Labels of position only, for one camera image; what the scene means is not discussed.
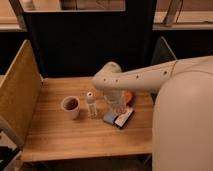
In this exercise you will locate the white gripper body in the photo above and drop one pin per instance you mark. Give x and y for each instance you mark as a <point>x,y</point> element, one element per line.
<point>115,100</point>

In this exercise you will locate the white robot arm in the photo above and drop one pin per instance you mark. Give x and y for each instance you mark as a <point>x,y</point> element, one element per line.
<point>182,129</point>

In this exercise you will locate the small clear plastic bottle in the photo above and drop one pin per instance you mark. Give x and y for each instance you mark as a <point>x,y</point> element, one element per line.
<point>91,103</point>

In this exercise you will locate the orange bowl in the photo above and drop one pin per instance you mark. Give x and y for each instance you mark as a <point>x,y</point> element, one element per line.
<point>128,96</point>

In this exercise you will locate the blue sponge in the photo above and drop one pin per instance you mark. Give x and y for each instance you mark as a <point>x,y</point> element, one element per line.
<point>110,117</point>

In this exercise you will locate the black white box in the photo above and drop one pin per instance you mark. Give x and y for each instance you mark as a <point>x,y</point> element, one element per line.
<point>121,119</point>

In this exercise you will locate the white mug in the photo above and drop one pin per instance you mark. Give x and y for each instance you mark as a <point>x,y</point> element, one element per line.
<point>71,106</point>

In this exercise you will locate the black back panel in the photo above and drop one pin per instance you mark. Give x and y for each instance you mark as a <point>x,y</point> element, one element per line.
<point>80,43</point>

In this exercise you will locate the wooden side panel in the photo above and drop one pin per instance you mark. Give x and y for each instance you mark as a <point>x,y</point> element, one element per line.
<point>19,91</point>

